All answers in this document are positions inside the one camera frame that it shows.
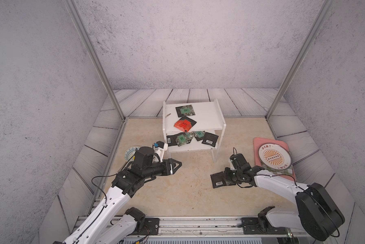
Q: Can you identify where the left metal frame post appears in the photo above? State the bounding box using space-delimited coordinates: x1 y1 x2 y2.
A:
63 0 125 121

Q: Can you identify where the green crumpled tea bag lower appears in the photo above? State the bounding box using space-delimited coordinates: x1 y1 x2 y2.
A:
176 132 194 147

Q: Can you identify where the black barcode tea bag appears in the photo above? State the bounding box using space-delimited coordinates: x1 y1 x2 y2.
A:
167 132 184 146
202 132 219 147

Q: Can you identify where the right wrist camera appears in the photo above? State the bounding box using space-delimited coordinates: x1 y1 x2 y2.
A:
229 154 251 171

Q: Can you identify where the black barcode tea bag lower left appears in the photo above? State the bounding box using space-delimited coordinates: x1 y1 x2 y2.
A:
167 132 184 146

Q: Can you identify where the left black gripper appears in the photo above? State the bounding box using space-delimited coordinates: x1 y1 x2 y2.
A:
142 158 182 180

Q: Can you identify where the metal frame post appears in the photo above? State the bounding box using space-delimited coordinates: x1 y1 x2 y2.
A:
63 0 125 121
265 0 334 122

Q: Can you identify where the round patterned plate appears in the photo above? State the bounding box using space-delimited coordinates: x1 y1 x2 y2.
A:
258 143 292 171

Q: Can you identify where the right metal frame post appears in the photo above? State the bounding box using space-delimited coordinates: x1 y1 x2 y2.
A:
265 0 334 122

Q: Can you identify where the small green tea bag lower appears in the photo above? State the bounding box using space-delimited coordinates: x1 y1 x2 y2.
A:
192 131 205 141

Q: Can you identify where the yellow patterned bowl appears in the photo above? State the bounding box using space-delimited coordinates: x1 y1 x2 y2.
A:
124 146 140 162

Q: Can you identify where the black barcode tea bag lower right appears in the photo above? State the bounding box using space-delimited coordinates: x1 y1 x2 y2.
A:
202 132 219 147

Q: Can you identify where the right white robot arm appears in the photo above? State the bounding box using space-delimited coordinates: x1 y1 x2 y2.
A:
222 164 345 241

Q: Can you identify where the white two-tier shelf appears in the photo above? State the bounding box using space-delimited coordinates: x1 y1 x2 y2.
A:
162 100 226 162

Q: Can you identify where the green tea bag top shelf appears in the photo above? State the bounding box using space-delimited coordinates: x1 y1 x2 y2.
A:
175 104 196 118

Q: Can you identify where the metal base rail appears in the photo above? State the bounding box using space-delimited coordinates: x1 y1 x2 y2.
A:
121 217 320 244

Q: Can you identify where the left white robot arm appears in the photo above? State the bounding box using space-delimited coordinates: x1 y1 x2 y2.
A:
64 146 182 244

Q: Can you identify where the checkered cloth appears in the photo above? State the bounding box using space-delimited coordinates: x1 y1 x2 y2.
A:
263 165 294 176

